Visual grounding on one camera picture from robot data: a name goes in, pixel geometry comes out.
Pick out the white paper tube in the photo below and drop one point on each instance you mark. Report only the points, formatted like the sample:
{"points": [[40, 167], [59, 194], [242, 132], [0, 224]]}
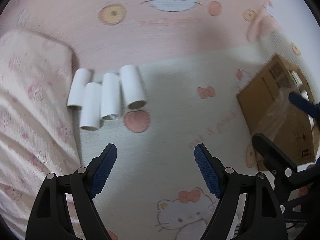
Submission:
{"points": [[78, 87], [91, 106], [132, 86], [110, 96]]}

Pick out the cream printed blanket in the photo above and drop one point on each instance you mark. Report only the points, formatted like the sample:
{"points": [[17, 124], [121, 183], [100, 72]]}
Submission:
{"points": [[32, 120]]}

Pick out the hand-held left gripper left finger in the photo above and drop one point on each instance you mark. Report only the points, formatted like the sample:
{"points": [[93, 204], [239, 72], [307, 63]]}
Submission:
{"points": [[103, 170]]}

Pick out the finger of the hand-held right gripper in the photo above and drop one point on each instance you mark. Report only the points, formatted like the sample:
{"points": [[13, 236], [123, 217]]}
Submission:
{"points": [[303, 104], [271, 152]]}

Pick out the brown cardboard box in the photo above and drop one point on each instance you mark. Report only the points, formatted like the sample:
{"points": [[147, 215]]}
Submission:
{"points": [[272, 102]]}

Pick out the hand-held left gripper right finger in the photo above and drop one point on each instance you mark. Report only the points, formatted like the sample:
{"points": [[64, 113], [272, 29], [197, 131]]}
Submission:
{"points": [[207, 170]]}

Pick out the pink cat print bed sheet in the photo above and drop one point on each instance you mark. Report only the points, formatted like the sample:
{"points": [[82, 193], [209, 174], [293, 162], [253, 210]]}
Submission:
{"points": [[175, 110]]}

